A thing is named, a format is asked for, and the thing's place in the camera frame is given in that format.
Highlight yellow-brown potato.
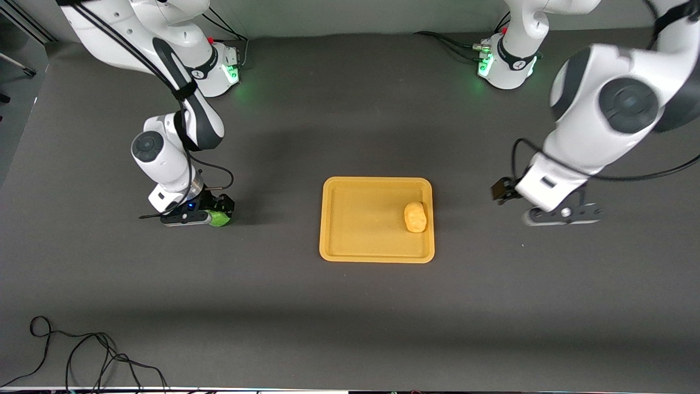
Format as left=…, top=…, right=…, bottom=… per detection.
left=404, top=201, right=428, bottom=234

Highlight yellow plastic tray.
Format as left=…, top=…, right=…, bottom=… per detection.
left=319, top=176, right=436, bottom=264

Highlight dark metal stand leg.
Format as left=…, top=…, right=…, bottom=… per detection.
left=0, top=52, right=37, bottom=78

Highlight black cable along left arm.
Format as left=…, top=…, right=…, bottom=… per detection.
left=511, top=137, right=700, bottom=184

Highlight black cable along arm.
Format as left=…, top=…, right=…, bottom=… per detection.
left=70, top=0, right=235, bottom=204
left=511, top=137, right=700, bottom=184

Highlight black cable along right arm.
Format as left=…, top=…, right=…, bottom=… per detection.
left=70, top=0, right=235, bottom=204

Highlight black left base cables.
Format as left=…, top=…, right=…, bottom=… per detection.
left=413, top=11, right=512, bottom=62

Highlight black base cables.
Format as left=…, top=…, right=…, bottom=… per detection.
left=201, top=8, right=250, bottom=69
left=413, top=11, right=512, bottom=62

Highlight black right base cables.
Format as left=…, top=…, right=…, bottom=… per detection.
left=201, top=8, right=250, bottom=69

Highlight loose black cable on table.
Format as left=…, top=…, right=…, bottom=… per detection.
left=0, top=316, right=171, bottom=392

